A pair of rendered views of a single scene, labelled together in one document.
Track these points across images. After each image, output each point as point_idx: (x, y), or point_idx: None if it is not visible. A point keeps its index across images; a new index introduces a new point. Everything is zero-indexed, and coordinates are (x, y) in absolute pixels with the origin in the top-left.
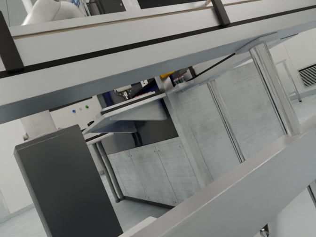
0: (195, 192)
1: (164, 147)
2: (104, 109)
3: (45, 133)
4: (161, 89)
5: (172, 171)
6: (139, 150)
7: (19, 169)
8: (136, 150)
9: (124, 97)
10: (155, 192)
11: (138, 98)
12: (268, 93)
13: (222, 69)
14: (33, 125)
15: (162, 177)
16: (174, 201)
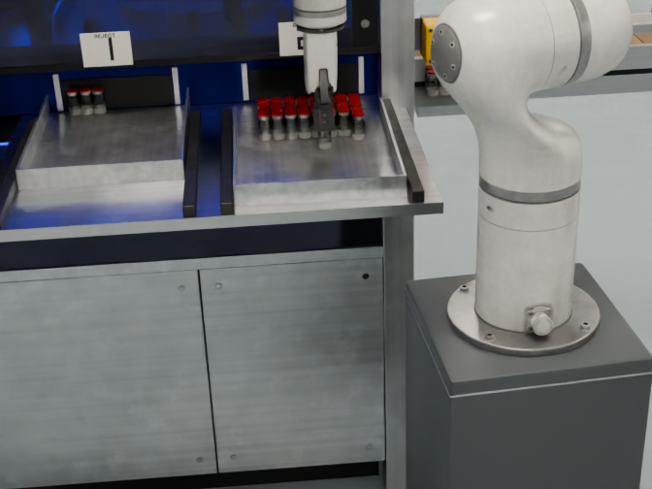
0: (349, 407)
1: (268, 277)
2: (406, 179)
3: (596, 304)
4: (392, 93)
5: (257, 355)
6: (47, 281)
7: (457, 437)
8: (5, 280)
9: (329, 112)
10: (54, 445)
11: (402, 132)
12: None
13: (595, 90)
14: (572, 279)
15: (171, 379)
16: (192, 458)
